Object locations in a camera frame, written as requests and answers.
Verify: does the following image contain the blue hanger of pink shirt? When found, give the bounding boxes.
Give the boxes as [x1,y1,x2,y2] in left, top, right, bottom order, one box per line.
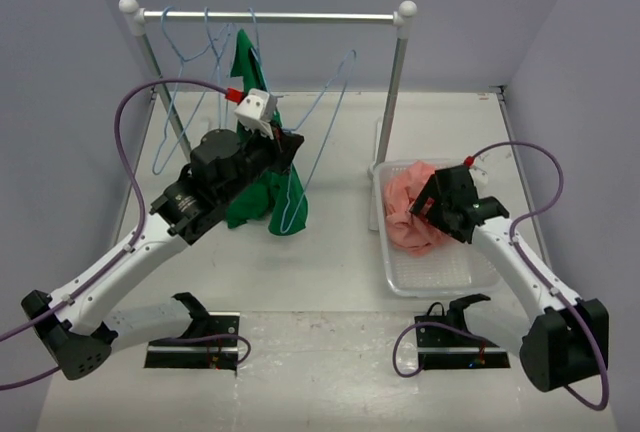
[284,48,358,203]

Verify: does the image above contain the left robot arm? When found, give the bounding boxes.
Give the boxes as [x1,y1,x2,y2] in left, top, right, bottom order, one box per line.
[21,127,304,381]

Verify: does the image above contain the blue hanger with green shirt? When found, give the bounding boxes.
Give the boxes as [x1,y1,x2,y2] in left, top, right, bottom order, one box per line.
[248,7,306,236]

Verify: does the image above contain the pink t shirt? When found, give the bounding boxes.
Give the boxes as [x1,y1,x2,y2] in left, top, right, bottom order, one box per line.
[383,161,448,257]

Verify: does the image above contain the clear plastic basket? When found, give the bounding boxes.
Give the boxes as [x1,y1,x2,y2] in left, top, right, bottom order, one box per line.
[369,160,500,298]

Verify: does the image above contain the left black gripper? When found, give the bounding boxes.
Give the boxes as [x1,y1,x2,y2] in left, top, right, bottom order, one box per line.
[219,118,305,205]

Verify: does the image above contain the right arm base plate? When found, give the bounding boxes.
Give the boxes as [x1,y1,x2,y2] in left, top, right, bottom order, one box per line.
[414,294,510,370]

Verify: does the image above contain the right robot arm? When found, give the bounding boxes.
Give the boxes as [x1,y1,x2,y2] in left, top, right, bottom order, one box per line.
[411,165,609,392]

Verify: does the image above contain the green t shirt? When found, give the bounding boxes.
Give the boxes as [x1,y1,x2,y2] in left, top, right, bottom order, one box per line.
[226,29,308,236]

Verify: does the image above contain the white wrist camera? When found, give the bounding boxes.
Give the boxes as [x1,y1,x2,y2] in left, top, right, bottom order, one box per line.
[234,88,277,140]
[469,165,489,189]

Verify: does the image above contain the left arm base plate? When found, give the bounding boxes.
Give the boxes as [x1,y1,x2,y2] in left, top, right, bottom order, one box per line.
[144,312,241,372]

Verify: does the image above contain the empty blue hanger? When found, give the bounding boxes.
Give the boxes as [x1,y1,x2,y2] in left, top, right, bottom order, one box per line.
[203,5,241,128]
[151,5,221,176]

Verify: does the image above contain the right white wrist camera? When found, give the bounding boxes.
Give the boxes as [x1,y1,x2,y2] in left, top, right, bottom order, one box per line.
[469,165,489,189]

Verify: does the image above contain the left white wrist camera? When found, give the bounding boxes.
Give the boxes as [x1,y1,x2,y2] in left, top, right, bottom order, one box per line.
[234,88,277,140]

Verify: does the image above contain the metal clothes rack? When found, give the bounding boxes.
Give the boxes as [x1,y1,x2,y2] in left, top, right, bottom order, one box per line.
[118,0,418,231]

